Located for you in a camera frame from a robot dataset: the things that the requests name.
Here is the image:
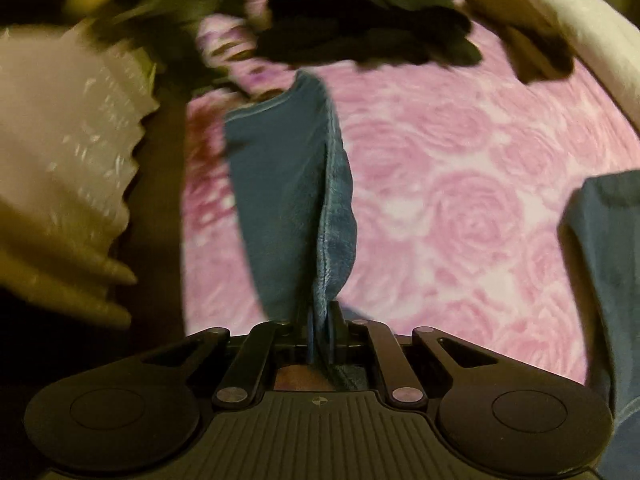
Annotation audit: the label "olive cloth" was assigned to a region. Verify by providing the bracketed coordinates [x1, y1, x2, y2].
[65, 0, 253, 98]

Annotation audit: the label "dark cloth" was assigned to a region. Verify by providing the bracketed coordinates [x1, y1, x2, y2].
[249, 0, 484, 72]

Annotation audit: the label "white ribbed quilt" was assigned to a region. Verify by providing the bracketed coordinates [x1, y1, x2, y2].
[490, 0, 640, 126]

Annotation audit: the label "pink rose-patterned blanket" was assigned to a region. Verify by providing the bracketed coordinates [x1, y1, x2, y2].
[181, 0, 640, 386]

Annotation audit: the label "blue denim jeans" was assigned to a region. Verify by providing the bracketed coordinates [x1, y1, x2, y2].
[222, 70, 640, 480]

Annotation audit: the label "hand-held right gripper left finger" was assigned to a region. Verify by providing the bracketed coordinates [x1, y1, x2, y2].
[142, 309, 319, 409]

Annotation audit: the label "brown cloth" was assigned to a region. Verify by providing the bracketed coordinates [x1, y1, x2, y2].
[462, 0, 577, 84]

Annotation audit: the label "cream pleated cloth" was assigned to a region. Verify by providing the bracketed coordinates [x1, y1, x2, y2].
[0, 25, 160, 330]

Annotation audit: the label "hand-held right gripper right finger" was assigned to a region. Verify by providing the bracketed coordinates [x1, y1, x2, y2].
[320, 300, 502, 407]

